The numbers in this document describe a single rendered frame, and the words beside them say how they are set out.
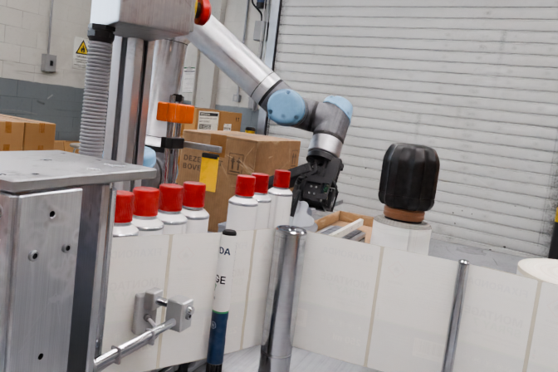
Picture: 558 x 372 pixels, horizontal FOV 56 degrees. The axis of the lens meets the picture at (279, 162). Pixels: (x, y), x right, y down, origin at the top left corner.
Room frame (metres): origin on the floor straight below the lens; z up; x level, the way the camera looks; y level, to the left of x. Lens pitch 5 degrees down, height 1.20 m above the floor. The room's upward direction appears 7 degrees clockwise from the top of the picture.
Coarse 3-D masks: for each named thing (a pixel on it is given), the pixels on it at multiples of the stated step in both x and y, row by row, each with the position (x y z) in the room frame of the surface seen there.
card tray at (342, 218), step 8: (328, 216) 1.79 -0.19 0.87; (336, 216) 1.88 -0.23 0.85; (344, 216) 1.90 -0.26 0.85; (352, 216) 1.89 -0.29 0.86; (360, 216) 1.88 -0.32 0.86; (368, 216) 1.87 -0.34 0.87; (320, 224) 1.71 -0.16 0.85; (328, 224) 1.80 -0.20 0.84; (336, 224) 1.82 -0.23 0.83; (344, 224) 1.84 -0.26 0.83; (368, 224) 1.86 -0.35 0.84; (368, 232) 1.75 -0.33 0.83; (368, 240) 1.64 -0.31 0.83
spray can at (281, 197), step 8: (280, 176) 1.04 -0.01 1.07; (288, 176) 1.05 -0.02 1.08; (280, 184) 1.04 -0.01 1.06; (288, 184) 1.05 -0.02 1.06; (272, 192) 1.04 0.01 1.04; (280, 192) 1.04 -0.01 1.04; (288, 192) 1.05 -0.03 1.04; (272, 200) 1.04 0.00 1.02; (280, 200) 1.03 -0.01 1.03; (288, 200) 1.04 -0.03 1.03; (272, 208) 1.04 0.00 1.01; (280, 208) 1.03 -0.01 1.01; (288, 208) 1.04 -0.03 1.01; (272, 216) 1.04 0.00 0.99; (280, 216) 1.03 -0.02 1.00; (288, 216) 1.05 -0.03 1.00; (272, 224) 1.04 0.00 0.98; (280, 224) 1.04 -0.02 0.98; (288, 224) 1.05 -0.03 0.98
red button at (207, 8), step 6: (198, 0) 0.74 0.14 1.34; (204, 0) 0.72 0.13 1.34; (198, 6) 0.73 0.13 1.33; (204, 6) 0.72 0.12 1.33; (210, 6) 0.73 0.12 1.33; (198, 12) 0.73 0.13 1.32; (204, 12) 0.72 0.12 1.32; (210, 12) 0.73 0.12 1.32; (198, 18) 0.73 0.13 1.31; (204, 18) 0.73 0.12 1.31; (198, 24) 0.73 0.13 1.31
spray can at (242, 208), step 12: (240, 180) 0.89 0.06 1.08; (252, 180) 0.89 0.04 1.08; (240, 192) 0.89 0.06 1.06; (252, 192) 0.89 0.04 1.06; (228, 204) 0.90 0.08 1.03; (240, 204) 0.88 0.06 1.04; (252, 204) 0.88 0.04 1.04; (228, 216) 0.89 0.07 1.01; (240, 216) 0.88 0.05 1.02; (252, 216) 0.89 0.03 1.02; (228, 228) 0.89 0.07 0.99; (240, 228) 0.88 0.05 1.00; (252, 228) 0.89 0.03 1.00
